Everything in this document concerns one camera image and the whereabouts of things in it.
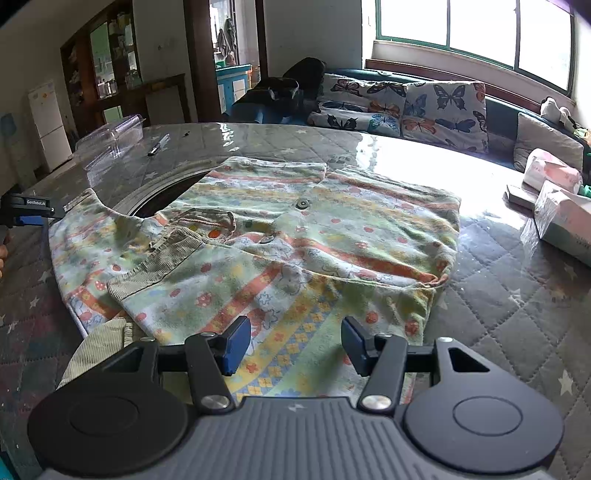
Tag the wooden door frame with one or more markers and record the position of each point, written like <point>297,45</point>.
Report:
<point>201,60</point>

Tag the wide butterfly print cushion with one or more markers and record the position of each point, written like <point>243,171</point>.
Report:
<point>355,104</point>

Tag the green-framed window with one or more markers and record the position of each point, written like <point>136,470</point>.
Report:
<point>480,27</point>

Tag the blue-white cabinet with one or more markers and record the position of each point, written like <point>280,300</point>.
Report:
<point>233,85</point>

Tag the clear plastic container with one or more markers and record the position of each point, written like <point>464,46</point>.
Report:
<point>108,136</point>

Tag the person's left hand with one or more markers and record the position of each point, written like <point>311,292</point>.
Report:
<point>2,258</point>

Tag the wooden side table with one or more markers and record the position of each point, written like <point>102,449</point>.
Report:
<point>161,99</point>

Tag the teal sofa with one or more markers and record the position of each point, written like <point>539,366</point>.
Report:
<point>501,115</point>

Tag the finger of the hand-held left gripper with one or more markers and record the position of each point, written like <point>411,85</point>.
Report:
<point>32,220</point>

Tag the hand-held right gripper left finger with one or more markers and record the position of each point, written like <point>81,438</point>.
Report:
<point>236,344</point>

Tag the white refrigerator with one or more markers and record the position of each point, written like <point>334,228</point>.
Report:
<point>48,124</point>

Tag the white plush toy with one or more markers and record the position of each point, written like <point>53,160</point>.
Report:
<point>554,110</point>

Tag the black pen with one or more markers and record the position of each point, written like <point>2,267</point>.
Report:
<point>157,146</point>

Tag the hanging clothes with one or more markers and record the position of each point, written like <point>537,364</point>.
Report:
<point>227,41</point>

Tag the large green-white tissue pack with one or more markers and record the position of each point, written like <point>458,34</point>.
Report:
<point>565,217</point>

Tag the square butterfly print cushion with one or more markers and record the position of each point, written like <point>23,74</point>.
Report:
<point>445,115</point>

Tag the pink tissue pack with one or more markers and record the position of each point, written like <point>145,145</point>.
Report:
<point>551,170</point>

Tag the dark wooden display cabinet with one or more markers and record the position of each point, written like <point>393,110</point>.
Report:
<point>99,60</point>

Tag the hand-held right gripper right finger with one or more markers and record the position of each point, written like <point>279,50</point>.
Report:
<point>354,346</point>

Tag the grey cushion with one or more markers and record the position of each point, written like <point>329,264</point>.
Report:
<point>545,141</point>

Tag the black backpack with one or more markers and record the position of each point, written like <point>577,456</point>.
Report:
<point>304,76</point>

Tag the black bag on sofa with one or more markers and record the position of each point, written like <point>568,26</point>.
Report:
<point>268,99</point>

